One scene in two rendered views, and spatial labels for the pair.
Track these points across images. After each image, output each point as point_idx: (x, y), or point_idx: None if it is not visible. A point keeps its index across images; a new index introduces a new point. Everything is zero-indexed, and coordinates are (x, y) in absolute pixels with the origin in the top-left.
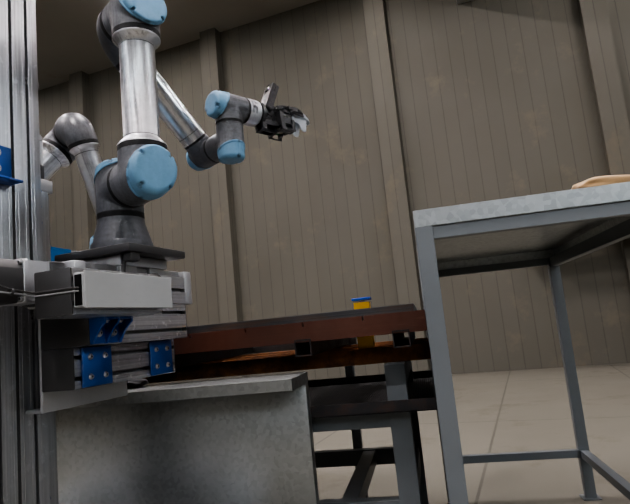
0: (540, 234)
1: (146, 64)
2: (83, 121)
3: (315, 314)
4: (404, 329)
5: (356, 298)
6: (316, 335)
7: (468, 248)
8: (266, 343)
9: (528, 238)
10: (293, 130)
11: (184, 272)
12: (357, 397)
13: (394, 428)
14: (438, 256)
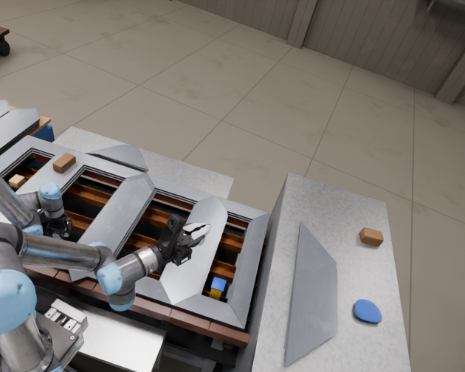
0: (362, 274)
1: (18, 339)
2: None
3: (180, 308)
4: (231, 343)
5: (214, 288)
6: (176, 323)
7: (316, 234)
8: (143, 314)
9: (355, 260)
10: (188, 260)
11: (81, 322)
12: (204, 287)
13: None
14: (297, 207)
